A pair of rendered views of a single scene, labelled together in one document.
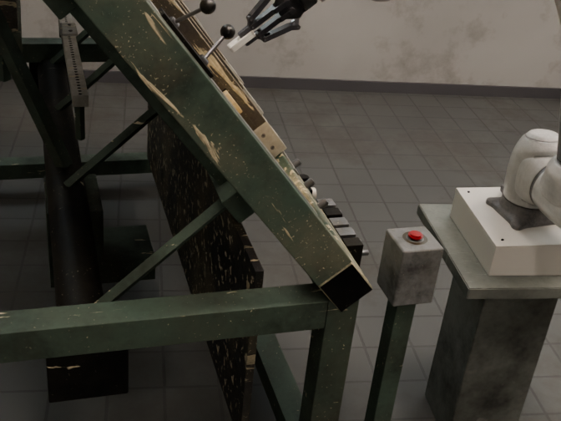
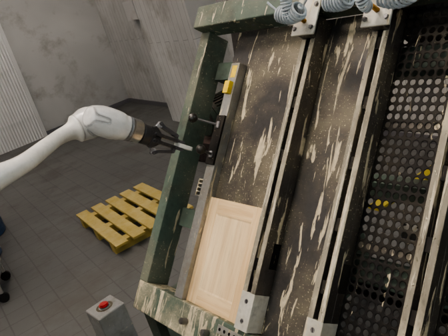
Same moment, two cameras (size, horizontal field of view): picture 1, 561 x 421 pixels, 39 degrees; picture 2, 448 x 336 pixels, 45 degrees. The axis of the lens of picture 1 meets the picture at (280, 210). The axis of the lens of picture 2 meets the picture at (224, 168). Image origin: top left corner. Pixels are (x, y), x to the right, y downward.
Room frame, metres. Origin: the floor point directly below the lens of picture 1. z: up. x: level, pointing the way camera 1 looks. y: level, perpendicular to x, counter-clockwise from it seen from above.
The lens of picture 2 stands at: (3.82, -0.28, 2.01)
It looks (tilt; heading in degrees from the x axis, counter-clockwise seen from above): 20 degrees down; 164
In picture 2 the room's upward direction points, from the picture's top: 17 degrees counter-clockwise
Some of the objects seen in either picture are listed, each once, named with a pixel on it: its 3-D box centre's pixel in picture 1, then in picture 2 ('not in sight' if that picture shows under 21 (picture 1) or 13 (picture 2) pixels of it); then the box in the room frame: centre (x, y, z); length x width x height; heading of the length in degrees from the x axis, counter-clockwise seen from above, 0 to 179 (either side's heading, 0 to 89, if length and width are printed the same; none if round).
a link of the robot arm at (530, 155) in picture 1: (538, 166); not in sight; (2.20, -0.76, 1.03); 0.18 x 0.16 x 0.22; 19
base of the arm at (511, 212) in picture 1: (523, 201); not in sight; (2.23, -0.75, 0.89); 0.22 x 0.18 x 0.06; 21
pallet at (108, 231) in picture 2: not in sight; (133, 215); (-1.13, 0.09, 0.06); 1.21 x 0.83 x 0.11; 9
